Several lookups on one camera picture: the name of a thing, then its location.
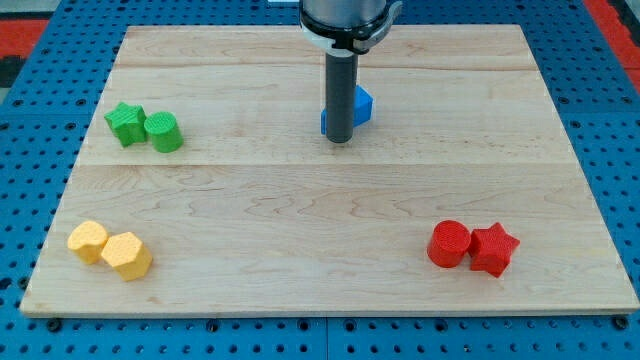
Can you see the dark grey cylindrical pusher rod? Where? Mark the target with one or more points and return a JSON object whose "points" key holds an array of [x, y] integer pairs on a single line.
{"points": [[340, 86]]}

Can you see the blue triangle block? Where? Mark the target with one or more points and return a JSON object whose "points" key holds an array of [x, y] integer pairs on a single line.
{"points": [[364, 106]]}

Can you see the light wooden board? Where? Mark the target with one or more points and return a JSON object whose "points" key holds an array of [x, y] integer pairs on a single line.
{"points": [[257, 214]]}

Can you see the green cylinder block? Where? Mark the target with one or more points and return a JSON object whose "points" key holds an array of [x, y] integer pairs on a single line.
{"points": [[164, 132]]}

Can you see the red cylinder block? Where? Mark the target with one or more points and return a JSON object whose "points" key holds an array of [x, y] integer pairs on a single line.
{"points": [[449, 243]]}

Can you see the green star block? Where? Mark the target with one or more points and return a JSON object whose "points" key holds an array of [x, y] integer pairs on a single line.
{"points": [[127, 123]]}

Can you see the red star block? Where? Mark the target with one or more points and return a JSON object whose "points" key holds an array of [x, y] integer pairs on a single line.
{"points": [[491, 249]]}

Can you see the yellow hexagon block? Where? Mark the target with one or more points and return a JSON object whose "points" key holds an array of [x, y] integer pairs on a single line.
{"points": [[127, 254]]}

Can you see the yellow heart block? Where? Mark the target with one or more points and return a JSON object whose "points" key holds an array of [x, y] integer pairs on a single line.
{"points": [[87, 240]]}

